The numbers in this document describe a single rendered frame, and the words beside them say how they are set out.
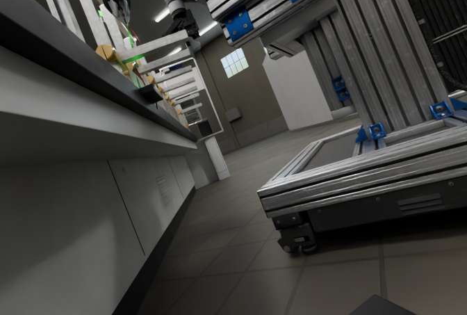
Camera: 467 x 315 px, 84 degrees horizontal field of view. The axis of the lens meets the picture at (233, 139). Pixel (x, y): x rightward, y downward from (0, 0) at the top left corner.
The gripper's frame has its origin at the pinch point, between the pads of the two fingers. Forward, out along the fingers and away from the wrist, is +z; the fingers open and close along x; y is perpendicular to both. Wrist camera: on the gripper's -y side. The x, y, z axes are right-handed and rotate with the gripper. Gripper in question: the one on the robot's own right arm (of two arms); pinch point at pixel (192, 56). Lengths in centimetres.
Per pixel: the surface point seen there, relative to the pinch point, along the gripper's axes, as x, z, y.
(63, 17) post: -57, 3, -27
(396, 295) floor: -66, 83, 14
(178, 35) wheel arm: -26.5, 1.5, -3.4
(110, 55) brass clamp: -33.4, 3.1, -25.4
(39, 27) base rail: -78, 18, -23
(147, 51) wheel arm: -26.5, 2.7, -15.0
